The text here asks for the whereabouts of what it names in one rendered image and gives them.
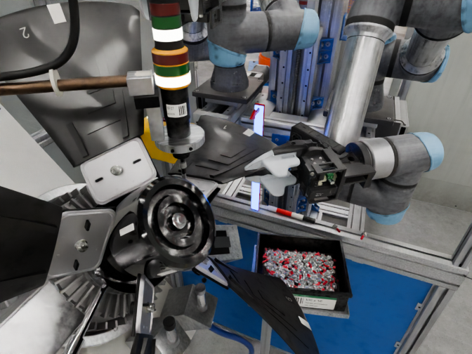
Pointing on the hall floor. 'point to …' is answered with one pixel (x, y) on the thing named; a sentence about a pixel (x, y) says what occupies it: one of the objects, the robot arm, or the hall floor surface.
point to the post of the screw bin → (265, 338)
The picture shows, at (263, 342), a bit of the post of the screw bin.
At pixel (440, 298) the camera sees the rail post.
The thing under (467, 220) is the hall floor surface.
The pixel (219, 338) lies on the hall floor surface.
